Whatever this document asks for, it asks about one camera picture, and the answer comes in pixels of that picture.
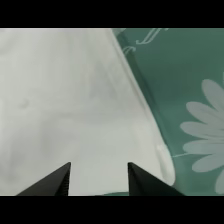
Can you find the white shirt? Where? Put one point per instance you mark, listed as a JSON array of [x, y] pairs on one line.
[[66, 106]]

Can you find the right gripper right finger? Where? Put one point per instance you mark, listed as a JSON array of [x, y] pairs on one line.
[[144, 184]]

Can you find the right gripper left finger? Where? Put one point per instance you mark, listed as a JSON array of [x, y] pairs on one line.
[[56, 184]]

